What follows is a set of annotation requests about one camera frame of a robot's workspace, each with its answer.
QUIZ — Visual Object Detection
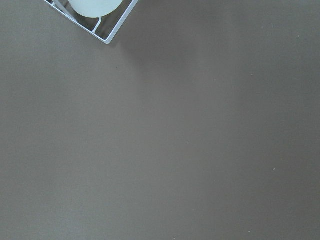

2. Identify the white wire cup rack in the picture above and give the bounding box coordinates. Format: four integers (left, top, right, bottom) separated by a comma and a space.
46, 0, 138, 44

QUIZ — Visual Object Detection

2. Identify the pale white-green cup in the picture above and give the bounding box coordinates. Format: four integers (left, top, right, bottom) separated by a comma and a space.
68, 0, 123, 18

